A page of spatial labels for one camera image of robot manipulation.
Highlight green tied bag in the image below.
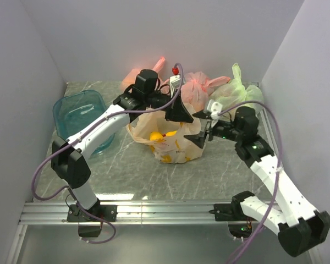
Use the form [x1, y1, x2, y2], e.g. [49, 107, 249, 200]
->
[209, 63, 264, 110]

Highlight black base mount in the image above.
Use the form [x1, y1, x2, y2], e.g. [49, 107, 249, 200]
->
[209, 203, 253, 240]
[65, 199, 118, 244]

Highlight middle pink tied bag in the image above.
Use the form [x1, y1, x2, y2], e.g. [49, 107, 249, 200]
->
[181, 71, 230, 112]

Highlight left pink tied bag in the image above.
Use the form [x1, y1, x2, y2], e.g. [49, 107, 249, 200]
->
[119, 57, 170, 95]

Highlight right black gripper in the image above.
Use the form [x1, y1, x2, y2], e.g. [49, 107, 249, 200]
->
[184, 108, 243, 148]

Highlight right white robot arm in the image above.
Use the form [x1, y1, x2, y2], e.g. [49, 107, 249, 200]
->
[186, 106, 330, 257]

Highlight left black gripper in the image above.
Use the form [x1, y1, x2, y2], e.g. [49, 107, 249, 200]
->
[145, 89, 194, 123]

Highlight teal plastic tray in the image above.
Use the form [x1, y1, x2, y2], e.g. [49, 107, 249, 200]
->
[52, 89, 116, 158]

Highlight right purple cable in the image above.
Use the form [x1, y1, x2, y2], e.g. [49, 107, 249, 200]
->
[219, 100, 281, 264]

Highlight purple cable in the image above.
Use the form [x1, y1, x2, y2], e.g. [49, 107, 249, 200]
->
[219, 100, 281, 264]
[31, 63, 185, 244]

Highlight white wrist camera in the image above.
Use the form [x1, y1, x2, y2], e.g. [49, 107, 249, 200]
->
[203, 100, 223, 120]
[169, 75, 181, 97]

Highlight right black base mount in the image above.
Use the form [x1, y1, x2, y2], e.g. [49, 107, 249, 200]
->
[209, 203, 253, 240]

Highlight orange printed plastic bag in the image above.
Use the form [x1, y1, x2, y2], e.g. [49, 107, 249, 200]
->
[126, 111, 204, 164]

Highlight yellow fake lemon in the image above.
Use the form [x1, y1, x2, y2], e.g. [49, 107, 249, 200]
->
[149, 131, 163, 142]

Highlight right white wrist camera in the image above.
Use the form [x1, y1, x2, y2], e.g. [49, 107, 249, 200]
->
[203, 100, 223, 120]

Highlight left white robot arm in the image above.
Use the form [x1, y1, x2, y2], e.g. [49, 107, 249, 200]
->
[51, 63, 194, 221]

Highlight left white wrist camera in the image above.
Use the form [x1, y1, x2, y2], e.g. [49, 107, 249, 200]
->
[169, 75, 181, 97]

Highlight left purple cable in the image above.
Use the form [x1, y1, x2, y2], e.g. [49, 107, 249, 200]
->
[31, 63, 185, 244]

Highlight pink tied bag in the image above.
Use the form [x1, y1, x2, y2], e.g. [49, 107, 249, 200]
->
[119, 57, 170, 95]
[181, 71, 230, 112]

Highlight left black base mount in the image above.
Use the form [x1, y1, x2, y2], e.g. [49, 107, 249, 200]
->
[65, 199, 118, 244]

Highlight aluminium rail frame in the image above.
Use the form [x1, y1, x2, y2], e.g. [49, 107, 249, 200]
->
[5, 81, 322, 264]

